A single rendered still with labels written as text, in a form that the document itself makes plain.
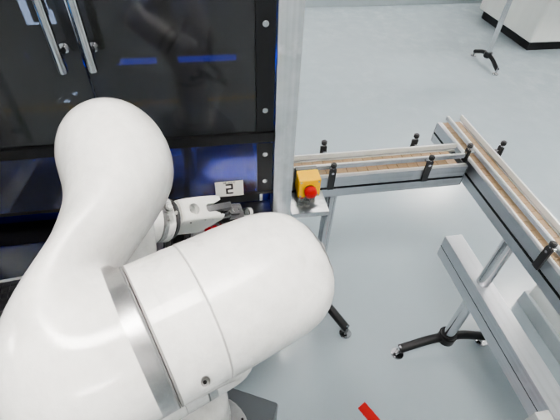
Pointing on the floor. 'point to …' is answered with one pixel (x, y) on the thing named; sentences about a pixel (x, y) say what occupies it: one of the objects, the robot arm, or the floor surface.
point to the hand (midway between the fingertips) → (230, 213)
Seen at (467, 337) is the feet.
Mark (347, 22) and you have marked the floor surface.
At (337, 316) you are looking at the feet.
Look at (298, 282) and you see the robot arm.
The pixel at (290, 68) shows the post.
